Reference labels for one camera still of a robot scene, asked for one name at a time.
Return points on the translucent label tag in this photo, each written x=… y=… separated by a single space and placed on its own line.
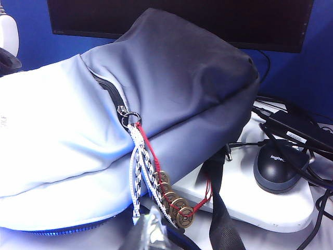
x=153 y=230

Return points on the black computer monitor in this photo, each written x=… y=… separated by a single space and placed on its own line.
x=182 y=15

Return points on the black computer mouse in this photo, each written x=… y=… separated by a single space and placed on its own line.
x=278 y=169

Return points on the blue office partition panel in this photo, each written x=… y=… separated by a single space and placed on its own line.
x=52 y=47
x=299 y=75

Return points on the black power adapter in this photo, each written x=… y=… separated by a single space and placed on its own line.
x=299 y=130

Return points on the gray and white backpack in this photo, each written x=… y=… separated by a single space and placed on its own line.
x=169 y=78

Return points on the white rounded flat slab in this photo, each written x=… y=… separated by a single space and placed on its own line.
x=247 y=203

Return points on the white desk fan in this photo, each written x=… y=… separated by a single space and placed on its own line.
x=9 y=34

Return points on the gray clothes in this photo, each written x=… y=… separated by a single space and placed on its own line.
x=9 y=61

